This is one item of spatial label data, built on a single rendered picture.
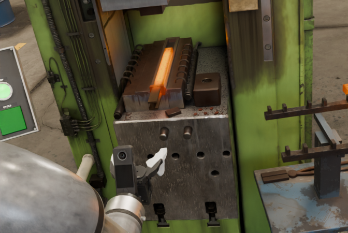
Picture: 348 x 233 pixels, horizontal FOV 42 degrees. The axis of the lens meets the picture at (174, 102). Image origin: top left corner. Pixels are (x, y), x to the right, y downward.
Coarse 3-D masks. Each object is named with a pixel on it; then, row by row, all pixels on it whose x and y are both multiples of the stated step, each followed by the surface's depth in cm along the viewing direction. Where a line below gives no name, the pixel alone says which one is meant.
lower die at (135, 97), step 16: (144, 48) 181; (160, 48) 176; (176, 48) 171; (144, 64) 168; (176, 64) 161; (128, 80) 158; (144, 80) 154; (128, 96) 149; (144, 96) 148; (176, 96) 147
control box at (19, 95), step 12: (12, 48) 141; (0, 60) 140; (12, 60) 141; (0, 72) 140; (12, 72) 140; (12, 84) 140; (24, 84) 141; (12, 96) 140; (24, 96) 141; (0, 108) 139; (24, 108) 141; (36, 120) 143; (0, 132) 139; (24, 132) 140
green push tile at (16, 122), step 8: (0, 112) 138; (8, 112) 139; (16, 112) 139; (0, 120) 138; (8, 120) 139; (16, 120) 139; (24, 120) 140; (8, 128) 139; (16, 128) 139; (24, 128) 140
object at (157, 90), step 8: (168, 48) 170; (168, 56) 164; (160, 64) 159; (168, 64) 160; (160, 72) 153; (160, 80) 148; (152, 88) 143; (160, 88) 143; (152, 96) 139; (160, 96) 143; (152, 104) 136
